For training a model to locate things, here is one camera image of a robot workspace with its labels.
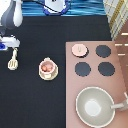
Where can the white gripper body blue ring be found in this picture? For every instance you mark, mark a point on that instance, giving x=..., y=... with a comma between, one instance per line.
x=7, y=42

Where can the beige slotted spatula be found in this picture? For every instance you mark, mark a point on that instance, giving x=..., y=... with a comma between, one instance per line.
x=13, y=62

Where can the pink pot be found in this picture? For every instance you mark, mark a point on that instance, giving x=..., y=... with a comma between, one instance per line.
x=46, y=66

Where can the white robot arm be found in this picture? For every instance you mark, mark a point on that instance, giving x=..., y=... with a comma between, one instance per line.
x=10, y=17

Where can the cream round plate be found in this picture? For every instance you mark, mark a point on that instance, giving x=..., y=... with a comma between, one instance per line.
x=51, y=76

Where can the pink toy stove top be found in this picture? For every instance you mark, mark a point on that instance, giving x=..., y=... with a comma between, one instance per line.
x=105, y=73

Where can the grey frying pan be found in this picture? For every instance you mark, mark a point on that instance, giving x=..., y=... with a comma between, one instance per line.
x=96, y=108

